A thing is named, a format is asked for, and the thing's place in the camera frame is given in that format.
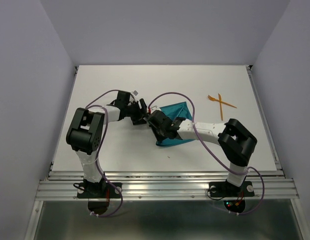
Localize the teal cloth napkin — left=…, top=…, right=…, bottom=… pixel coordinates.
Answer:
left=156, top=101, right=193, bottom=147

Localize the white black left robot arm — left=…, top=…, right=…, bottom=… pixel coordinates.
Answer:
left=66, top=99, right=147, bottom=199

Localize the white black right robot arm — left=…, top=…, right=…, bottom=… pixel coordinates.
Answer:
left=148, top=116, right=258, bottom=195

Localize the orange plastic fork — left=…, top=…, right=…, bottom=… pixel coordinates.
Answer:
left=208, top=95, right=237, bottom=108

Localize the orange plastic knife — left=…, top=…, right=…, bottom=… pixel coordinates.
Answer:
left=218, top=93, right=224, bottom=121

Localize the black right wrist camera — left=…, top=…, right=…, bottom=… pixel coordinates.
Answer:
left=148, top=110, right=171, bottom=129

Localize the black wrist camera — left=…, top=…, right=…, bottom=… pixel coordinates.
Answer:
left=148, top=110, right=171, bottom=129
left=115, top=90, right=138, bottom=104

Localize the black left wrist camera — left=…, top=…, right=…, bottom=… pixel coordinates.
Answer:
left=115, top=90, right=138, bottom=104

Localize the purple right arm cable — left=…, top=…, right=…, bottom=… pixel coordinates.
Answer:
left=148, top=91, right=265, bottom=217

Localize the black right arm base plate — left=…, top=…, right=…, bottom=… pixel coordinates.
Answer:
left=207, top=180, right=255, bottom=198

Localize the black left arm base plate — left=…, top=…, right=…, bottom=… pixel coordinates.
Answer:
left=73, top=181, right=120, bottom=199

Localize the aluminium front rail frame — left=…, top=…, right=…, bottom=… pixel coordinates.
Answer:
left=24, top=164, right=310, bottom=240

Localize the aluminium right side rail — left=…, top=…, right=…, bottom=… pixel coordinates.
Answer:
left=245, top=65, right=286, bottom=177

